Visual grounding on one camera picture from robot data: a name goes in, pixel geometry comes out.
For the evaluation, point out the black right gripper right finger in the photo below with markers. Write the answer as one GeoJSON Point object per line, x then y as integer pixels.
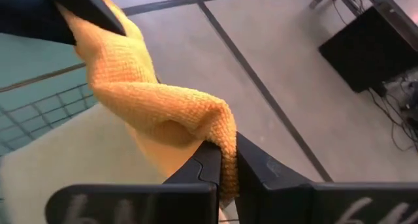
{"type": "Point", "coordinates": [277, 201]}

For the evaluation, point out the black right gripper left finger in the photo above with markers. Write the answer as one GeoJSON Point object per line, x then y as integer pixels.
{"type": "Point", "coordinates": [183, 201]}

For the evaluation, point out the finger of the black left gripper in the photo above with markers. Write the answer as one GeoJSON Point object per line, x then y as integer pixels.
{"type": "Point", "coordinates": [88, 8]}
{"type": "Point", "coordinates": [29, 18]}

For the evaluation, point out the orange microfiber towel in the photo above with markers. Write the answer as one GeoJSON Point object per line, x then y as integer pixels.
{"type": "Point", "coordinates": [147, 106]}

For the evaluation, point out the black floor box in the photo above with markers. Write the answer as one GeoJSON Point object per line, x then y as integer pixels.
{"type": "Point", "coordinates": [365, 51]}

